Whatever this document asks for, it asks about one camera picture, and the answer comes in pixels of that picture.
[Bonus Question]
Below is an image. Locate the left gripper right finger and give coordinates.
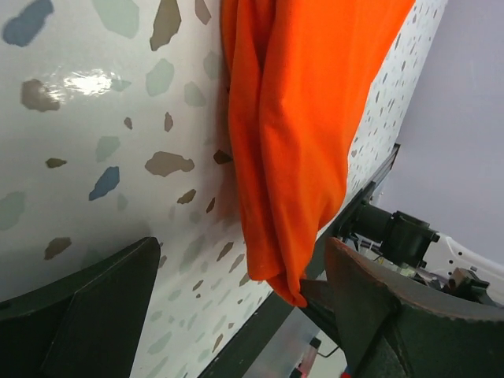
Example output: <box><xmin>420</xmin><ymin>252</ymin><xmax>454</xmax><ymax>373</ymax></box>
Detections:
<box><xmin>324</xmin><ymin>238</ymin><xmax>503</xmax><ymax>377</ymax></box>

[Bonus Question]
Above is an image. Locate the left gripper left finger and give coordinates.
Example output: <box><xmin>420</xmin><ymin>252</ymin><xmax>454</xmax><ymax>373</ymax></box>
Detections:
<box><xmin>1</xmin><ymin>237</ymin><xmax>161</xmax><ymax>378</ymax></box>

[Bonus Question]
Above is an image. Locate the orange t shirt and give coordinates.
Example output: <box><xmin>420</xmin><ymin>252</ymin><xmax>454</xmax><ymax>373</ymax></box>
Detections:
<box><xmin>220</xmin><ymin>1</ymin><xmax>413</xmax><ymax>307</ymax></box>

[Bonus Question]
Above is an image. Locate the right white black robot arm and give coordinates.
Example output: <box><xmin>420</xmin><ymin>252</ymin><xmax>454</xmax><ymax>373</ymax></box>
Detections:
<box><xmin>352</xmin><ymin>202</ymin><xmax>503</xmax><ymax>307</ymax></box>

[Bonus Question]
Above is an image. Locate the aluminium table edge rail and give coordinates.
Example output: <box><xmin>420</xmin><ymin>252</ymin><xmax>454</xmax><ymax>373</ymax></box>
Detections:
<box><xmin>317</xmin><ymin>143</ymin><xmax>400</xmax><ymax>241</ymax></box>

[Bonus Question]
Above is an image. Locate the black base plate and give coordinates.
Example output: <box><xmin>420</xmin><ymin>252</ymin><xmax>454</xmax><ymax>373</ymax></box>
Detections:
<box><xmin>198</xmin><ymin>235</ymin><xmax>343</xmax><ymax>378</ymax></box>

